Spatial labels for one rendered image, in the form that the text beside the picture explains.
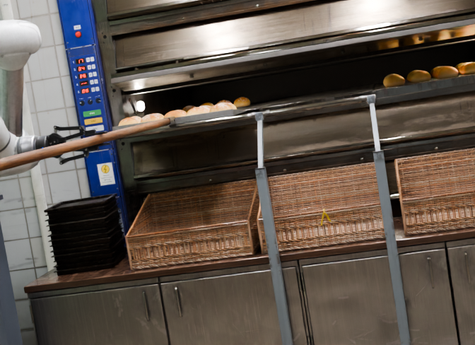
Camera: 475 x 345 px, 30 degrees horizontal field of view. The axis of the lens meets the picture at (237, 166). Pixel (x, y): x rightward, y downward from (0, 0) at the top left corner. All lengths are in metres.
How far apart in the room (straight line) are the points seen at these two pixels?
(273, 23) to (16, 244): 1.68
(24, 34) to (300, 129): 1.44
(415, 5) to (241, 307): 1.57
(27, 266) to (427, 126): 2.08
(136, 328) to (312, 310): 0.76
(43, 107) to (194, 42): 0.82
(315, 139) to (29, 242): 1.52
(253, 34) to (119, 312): 1.41
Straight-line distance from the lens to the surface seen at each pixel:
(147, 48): 4.29
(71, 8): 4.38
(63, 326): 4.00
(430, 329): 3.76
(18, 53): 3.43
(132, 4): 4.30
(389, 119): 4.16
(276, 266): 3.66
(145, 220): 4.18
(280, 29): 4.17
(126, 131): 3.18
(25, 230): 4.57
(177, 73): 4.12
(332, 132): 4.16
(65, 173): 4.44
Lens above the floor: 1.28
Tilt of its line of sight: 5 degrees down
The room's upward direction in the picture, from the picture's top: 9 degrees counter-clockwise
